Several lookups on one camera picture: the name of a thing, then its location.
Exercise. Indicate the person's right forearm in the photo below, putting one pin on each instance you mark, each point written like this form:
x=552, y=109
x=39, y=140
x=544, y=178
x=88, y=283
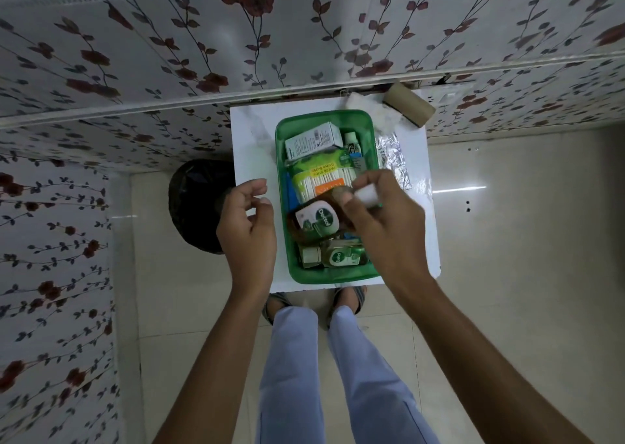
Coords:
x=483, y=370

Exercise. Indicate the large brown antiseptic bottle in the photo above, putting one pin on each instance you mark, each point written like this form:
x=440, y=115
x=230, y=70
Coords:
x=317, y=219

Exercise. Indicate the small brown antiseptic bottle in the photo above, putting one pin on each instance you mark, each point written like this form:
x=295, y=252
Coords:
x=337, y=255

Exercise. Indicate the cotton swab packet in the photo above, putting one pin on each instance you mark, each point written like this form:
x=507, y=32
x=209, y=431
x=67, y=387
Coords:
x=320, y=175

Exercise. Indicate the silver foil sheet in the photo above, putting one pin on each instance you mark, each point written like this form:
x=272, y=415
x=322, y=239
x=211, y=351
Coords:
x=396, y=158

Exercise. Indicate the person's left thumb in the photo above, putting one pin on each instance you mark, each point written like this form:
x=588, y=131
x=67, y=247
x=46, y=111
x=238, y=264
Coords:
x=264, y=209

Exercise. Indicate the person's sandal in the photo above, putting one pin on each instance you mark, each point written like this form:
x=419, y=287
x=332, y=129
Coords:
x=274, y=306
x=352, y=298

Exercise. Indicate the green plastic tray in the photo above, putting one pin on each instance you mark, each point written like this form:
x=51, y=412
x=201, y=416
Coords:
x=281, y=243

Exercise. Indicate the person's left sandal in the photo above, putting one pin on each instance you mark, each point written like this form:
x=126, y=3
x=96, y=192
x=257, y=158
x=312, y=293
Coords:
x=274, y=306

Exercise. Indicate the person's left trouser leg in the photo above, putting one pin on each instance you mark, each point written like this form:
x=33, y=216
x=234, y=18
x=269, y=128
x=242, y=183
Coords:
x=293, y=380

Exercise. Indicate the blue packet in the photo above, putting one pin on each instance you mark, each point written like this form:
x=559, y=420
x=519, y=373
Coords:
x=291, y=192

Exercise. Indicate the person's left hand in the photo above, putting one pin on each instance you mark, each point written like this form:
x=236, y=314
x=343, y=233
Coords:
x=249, y=243

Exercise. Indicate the white cotton wad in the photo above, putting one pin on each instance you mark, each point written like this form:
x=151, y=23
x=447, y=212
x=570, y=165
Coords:
x=378, y=111

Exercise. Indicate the person's right thumb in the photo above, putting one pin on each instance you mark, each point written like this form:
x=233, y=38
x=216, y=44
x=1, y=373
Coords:
x=347, y=204

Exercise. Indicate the person's right hand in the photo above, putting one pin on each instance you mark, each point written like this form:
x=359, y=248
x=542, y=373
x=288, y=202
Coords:
x=390, y=233

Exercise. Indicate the person's trouser leg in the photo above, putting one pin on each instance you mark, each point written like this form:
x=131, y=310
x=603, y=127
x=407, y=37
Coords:
x=293, y=380
x=376, y=385

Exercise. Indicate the small tube with blue label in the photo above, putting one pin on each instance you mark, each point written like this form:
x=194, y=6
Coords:
x=354, y=149

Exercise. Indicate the brown cardboard tube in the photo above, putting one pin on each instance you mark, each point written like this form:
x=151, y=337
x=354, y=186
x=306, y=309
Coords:
x=409, y=104

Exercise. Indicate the person's left forearm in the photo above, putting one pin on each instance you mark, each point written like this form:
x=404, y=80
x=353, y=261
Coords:
x=215, y=370

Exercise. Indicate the person's right trouser leg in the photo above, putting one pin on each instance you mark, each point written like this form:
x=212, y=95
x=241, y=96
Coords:
x=376, y=385

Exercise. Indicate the black waste bin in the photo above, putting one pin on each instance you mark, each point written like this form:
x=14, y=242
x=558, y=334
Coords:
x=198, y=204

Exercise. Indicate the white medicine carton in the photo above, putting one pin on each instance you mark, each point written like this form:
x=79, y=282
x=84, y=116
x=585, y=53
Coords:
x=312, y=140

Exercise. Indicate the person's right sandal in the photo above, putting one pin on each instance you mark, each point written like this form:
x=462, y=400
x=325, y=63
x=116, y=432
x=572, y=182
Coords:
x=352, y=298

